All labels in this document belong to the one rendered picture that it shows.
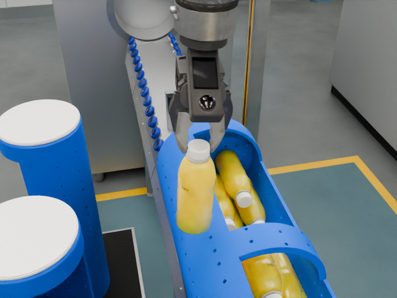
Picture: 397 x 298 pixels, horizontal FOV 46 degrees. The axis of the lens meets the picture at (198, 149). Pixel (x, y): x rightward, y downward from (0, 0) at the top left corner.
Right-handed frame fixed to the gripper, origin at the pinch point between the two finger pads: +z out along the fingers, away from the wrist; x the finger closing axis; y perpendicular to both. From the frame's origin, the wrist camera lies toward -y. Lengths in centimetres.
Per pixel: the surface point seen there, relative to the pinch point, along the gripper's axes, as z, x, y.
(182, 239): 27.7, 1.2, 4.7
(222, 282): 21.6, -4.0, -11.6
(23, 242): 41, 38, 19
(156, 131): 46, 3, 71
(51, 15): 154, 94, 452
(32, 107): 43, 46, 83
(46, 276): 43, 32, 10
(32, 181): 58, 45, 60
